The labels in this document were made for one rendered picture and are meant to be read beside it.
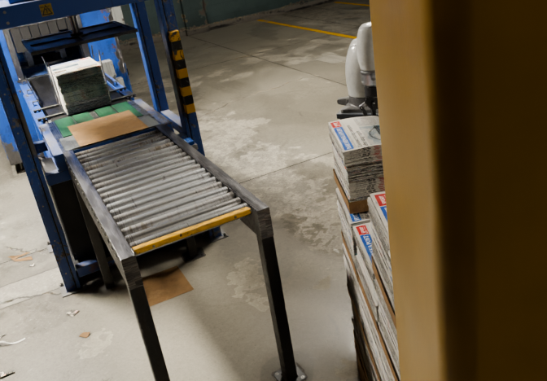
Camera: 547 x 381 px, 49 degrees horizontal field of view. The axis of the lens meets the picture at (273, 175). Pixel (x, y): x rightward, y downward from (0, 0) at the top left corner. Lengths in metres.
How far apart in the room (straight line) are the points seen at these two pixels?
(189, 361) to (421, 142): 2.65
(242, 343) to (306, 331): 0.30
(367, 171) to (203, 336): 1.36
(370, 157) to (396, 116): 1.66
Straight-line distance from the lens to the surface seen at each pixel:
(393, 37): 0.22
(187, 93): 3.33
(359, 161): 1.88
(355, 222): 1.93
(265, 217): 2.17
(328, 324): 2.85
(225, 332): 2.92
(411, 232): 0.24
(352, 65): 2.34
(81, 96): 3.99
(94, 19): 5.56
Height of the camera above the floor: 1.75
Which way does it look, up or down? 23 degrees down
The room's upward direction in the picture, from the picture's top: 9 degrees counter-clockwise
